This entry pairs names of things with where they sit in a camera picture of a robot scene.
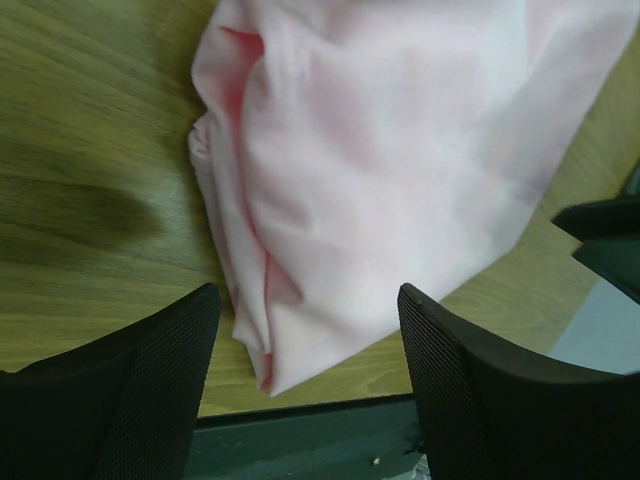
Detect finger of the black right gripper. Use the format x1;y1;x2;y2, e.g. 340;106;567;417
573;238;640;303
552;198;639;239

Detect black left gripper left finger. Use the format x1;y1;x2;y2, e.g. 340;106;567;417
1;284;221;479

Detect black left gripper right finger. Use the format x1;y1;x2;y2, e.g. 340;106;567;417
397;284;639;480

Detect pink t-shirt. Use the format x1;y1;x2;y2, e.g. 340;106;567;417
188;1;639;396

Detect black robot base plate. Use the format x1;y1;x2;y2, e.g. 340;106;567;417
184;394;421;480

